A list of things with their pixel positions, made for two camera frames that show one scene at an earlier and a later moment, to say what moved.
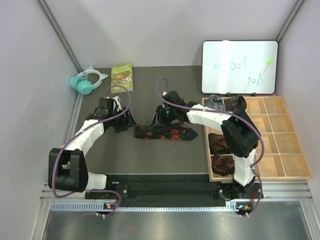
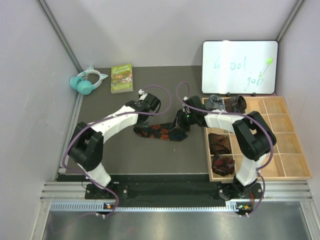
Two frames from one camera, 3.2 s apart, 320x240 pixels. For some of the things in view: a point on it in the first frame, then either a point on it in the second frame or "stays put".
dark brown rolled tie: (217, 144) stays put
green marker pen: (268, 62) stays put
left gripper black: (127, 122) -> (142, 124)
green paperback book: (121, 78) stays put
